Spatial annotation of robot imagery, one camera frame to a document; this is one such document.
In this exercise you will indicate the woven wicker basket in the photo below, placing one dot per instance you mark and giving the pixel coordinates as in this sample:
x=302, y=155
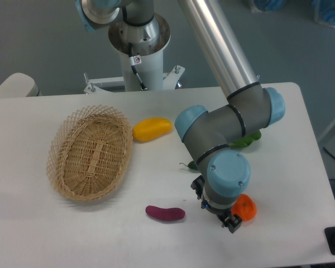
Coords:
x=90, y=153

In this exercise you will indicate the orange toy tangerine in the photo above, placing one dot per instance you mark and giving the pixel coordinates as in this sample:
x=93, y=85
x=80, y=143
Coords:
x=244, y=207

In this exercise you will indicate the green toy bell pepper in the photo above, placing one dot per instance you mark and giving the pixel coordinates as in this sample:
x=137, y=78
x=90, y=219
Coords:
x=247, y=140

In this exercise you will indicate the yellow toy mango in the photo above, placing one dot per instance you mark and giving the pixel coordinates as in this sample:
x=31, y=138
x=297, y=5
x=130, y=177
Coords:
x=151, y=128

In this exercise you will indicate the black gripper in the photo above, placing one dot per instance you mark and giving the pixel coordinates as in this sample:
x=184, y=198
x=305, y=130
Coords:
x=232, y=221

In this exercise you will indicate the white chair armrest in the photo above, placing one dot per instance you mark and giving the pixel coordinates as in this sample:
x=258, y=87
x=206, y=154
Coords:
x=19, y=85

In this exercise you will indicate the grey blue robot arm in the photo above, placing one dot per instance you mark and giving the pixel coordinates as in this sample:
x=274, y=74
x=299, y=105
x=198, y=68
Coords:
x=224, y=173

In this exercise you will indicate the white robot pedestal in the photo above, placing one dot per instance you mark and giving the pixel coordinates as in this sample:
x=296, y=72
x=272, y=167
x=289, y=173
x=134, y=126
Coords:
x=145, y=69

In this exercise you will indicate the green toy cucumber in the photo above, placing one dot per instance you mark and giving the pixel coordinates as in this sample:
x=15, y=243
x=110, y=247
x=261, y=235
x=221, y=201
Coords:
x=191, y=165

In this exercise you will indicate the plastic bag with blue items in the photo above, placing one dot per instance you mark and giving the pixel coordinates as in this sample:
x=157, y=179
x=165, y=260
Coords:
x=324, y=12

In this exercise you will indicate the purple toy sweet potato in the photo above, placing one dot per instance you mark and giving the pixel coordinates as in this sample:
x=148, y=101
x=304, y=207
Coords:
x=165, y=214

